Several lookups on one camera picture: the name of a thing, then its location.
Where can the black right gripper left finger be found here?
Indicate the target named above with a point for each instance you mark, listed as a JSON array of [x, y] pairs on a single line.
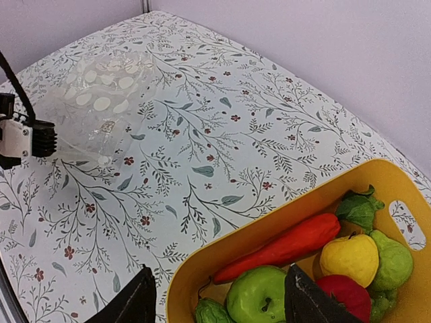
[[136, 302]]

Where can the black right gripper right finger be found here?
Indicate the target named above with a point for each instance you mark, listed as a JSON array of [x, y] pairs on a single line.
[[305, 301]]

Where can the red tomato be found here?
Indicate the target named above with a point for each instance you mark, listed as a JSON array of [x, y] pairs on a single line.
[[346, 292]]

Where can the green apple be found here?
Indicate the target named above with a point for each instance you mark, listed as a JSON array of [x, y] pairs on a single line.
[[258, 296]]

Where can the yellow lemon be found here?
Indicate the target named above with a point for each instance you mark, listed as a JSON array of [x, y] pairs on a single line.
[[353, 256]]

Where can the green pear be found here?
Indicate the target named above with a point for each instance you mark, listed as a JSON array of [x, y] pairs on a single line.
[[395, 263]]

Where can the clear zip top bag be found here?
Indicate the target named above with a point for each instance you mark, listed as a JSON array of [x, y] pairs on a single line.
[[95, 105]]

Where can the orange carrot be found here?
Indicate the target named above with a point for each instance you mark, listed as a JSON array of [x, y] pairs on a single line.
[[300, 240]]

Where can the green bitter gourd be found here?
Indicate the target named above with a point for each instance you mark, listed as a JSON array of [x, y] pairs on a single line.
[[210, 311]]

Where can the green grapes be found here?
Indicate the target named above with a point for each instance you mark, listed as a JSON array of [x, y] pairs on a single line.
[[382, 303]]

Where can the green leafy vegetable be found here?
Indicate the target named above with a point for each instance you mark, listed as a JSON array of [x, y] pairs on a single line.
[[359, 208]]

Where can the yellow plastic basket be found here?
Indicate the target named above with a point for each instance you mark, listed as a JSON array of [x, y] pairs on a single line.
[[391, 185]]

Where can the floral table cover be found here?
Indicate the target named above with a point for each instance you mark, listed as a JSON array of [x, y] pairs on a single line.
[[228, 136]]

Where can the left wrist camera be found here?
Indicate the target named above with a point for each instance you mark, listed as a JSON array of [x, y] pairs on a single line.
[[20, 138]]

